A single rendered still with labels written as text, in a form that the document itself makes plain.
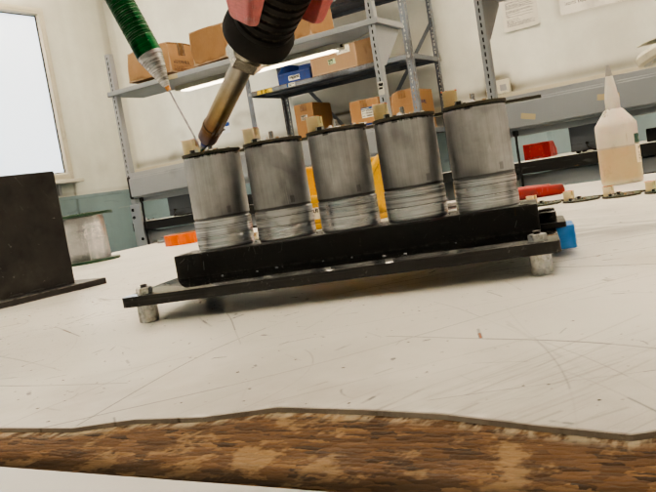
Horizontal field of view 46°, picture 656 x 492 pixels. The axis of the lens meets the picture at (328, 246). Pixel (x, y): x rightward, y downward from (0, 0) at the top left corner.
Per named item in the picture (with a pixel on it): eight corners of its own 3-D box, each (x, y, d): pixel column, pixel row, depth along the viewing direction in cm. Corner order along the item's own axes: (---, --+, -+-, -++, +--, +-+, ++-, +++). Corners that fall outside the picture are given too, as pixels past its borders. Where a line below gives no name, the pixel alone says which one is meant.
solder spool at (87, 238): (114, 260, 76) (104, 208, 76) (51, 270, 76) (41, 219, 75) (125, 254, 82) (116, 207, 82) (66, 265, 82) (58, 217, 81)
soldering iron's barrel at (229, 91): (195, 157, 31) (244, 56, 26) (184, 124, 31) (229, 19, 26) (228, 153, 31) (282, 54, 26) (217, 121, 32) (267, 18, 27)
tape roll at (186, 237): (168, 244, 89) (166, 234, 89) (219, 235, 90) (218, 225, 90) (162, 248, 83) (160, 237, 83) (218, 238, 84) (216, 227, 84)
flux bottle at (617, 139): (652, 178, 65) (637, 59, 64) (627, 184, 63) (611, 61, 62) (618, 182, 67) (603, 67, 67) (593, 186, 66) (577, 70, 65)
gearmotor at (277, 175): (311, 258, 31) (290, 132, 31) (255, 266, 32) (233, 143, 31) (326, 250, 34) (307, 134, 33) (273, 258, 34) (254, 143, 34)
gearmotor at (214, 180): (247, 266, 32) (225, 144, 31) (193, 274, 33) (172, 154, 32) (266, 259, 34) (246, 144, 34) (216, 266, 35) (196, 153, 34)
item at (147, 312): (556, 246, 32) (553, 219, 32) (564, 273, 25) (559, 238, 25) (202, 293, 36) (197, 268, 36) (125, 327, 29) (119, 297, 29)
